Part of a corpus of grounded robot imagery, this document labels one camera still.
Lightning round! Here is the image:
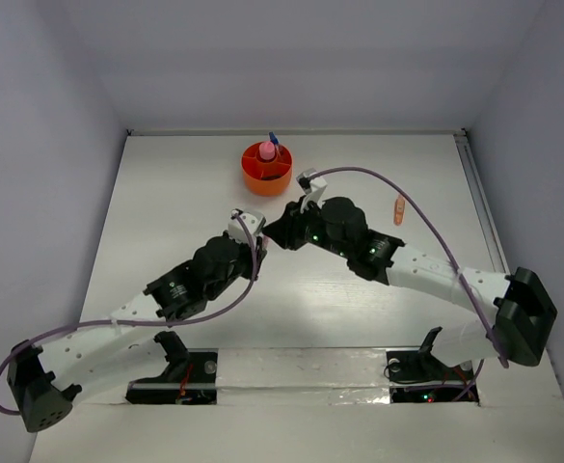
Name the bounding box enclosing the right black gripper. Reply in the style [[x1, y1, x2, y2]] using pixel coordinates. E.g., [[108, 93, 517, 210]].
[[262, 200, 349, 260]]

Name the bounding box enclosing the pink glue stick tube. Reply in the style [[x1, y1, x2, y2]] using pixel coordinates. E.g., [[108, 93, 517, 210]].
[[258, 141, 277, 162]]

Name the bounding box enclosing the clear blue-capped glue bottle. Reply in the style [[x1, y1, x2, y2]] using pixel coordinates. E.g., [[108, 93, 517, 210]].
[[268, 131, 282, 155]]

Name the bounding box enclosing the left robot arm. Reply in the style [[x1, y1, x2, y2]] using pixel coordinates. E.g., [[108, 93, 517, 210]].
[[7, 233, 267, 433]]

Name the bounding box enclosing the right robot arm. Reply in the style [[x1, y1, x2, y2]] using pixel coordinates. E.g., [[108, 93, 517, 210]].
[[263, 197, 557, 378]]

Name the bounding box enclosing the orange round organizer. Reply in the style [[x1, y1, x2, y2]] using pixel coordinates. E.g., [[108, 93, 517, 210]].
[[241, 142, 293, 197]]

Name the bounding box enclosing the orange highlighter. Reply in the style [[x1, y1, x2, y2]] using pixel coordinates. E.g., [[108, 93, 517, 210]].
[[393, 194, 406, 227]]

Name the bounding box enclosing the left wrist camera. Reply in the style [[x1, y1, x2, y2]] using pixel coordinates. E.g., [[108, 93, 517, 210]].
[[227, 209, 266, 243]]

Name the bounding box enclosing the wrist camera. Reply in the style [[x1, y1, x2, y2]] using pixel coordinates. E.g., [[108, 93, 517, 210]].
[[297, 168, 328, 213], [227, 209, 266, 243]]

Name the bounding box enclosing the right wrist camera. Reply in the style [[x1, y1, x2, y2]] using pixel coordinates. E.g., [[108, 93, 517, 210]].
[[297, 168, 328, 213]]

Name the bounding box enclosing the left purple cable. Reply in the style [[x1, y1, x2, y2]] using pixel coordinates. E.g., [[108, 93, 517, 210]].
[[0, 209, 258, 416]]

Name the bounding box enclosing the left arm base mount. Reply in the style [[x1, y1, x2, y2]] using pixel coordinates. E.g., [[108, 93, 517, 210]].
[[125, 350, 218, 405]]

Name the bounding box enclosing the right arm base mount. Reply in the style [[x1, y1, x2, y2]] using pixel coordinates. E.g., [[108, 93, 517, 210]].
[[383, 327, 479, 403]]

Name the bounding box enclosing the aluminium side rail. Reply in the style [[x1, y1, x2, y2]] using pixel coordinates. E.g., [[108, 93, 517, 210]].
[[453, 130, 510, 274]]

